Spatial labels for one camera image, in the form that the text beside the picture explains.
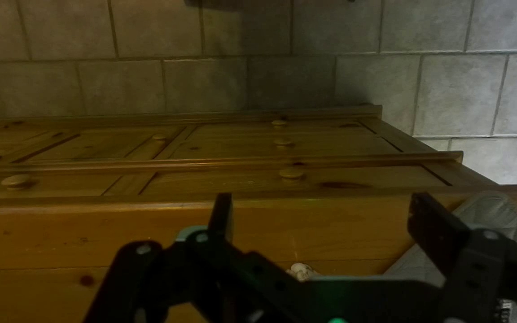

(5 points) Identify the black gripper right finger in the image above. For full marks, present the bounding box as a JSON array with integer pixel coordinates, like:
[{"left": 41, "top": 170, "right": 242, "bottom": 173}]
[{"left": 407, "top": 191, "right": 517, "bottom": 323}]

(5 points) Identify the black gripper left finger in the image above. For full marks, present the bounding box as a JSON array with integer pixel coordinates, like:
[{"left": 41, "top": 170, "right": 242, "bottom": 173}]
[{"left": 84, "top": 191, "right": 296, "bottom": 323}]

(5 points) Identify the wooden pine dresser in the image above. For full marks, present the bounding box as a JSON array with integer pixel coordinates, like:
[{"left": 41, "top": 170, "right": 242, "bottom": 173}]
[{"left": 0, "top": 105, "right": 517, "bottom": 323}]

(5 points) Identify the grey quilted mat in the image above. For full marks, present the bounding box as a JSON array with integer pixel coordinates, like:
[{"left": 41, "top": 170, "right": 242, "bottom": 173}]
[{"left": 382, "top": 191, "right": 517, "bottom": 283}]

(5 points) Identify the clear bag of white pieces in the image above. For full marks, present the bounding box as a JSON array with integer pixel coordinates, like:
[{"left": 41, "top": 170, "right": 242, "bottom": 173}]
[{"left": 285, "top": 259, "right": 318, "bottom": 283}]

